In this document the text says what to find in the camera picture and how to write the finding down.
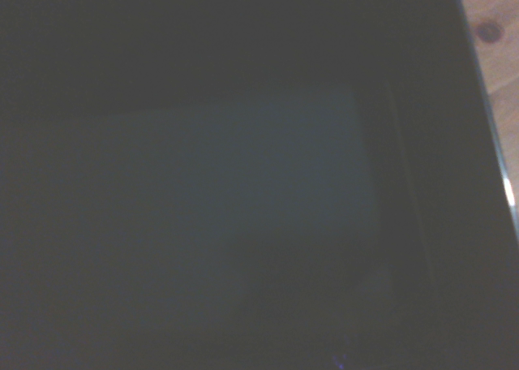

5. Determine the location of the black drawer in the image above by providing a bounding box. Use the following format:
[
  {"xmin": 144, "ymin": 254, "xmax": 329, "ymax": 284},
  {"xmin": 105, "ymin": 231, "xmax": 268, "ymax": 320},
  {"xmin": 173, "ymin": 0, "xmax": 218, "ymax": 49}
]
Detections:
[{"xmin": 0, "ymin": 77, "xmax": 437, "ymax": 370}]

